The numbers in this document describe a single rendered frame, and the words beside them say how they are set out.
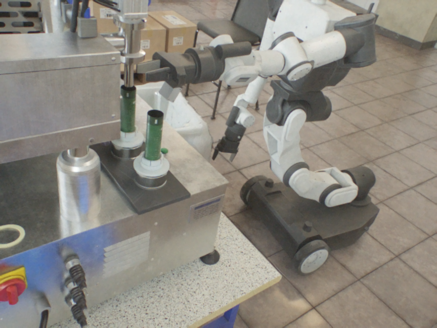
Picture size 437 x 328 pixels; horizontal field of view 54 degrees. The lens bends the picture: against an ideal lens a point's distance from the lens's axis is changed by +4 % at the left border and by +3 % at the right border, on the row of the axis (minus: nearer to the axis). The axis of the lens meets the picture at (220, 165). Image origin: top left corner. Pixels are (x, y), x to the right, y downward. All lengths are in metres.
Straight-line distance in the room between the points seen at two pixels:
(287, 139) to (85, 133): 1.18
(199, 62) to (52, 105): 0.48
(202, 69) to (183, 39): 2.83
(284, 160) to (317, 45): 0.67
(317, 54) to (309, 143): 1.92
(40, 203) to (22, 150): 0.20
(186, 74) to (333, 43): 0.56
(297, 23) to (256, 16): 1.77
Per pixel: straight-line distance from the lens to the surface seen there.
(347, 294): 2.23
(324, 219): 2.29
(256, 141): 3.08
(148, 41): 3.68
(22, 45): 0.66
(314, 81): 1.65
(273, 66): 1.26
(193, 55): 1.07
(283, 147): 1.78
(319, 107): 1.81
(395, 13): 6.35
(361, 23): 1.47
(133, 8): 0.80
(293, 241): 2.11
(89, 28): 0.69
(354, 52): 1.48
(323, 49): 1.38
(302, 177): 1.96
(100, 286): 0.93
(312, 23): 1.54
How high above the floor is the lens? 1.58
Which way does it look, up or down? 35 degrees down
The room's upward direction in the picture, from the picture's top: 11 degrees clockwise
